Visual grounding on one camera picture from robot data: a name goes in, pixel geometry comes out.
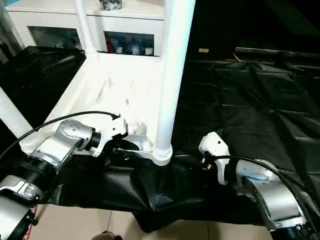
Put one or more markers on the white plastic table top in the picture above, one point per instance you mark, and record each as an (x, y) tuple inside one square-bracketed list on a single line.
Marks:
[(112, 87)]

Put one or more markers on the white plastic table leg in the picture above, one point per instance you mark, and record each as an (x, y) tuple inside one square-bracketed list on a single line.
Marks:
[(12, 112), (172, 75), (162, 55), (83, 25)]

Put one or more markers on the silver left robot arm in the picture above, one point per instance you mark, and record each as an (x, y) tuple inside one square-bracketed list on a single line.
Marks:
[(70, 132)]

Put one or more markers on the black plastic mat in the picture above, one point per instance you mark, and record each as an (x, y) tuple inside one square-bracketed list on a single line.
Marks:
[(250, 100)]

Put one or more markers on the black fabric case gold label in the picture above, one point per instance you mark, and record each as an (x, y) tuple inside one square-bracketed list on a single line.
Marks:
[(203, 50)]

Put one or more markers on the clear bag of black parts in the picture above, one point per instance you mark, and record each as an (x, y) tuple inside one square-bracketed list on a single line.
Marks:
[(111, 4)]

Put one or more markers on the white cabinet with glass doors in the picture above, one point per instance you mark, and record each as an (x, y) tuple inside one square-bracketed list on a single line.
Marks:
[(50, 17)]

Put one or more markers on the grey pleated curtain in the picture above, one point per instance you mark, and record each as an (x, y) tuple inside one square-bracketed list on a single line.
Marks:
[(10, 25)]

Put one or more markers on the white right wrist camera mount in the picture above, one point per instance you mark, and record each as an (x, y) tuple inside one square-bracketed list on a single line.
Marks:
[(215, 145)]

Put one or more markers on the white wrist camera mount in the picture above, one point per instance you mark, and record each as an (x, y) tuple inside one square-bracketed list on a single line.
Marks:
[(115, 127), (215, 145)]

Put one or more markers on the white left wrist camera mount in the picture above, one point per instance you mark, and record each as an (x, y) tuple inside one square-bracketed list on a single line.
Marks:
[(115, 127)]

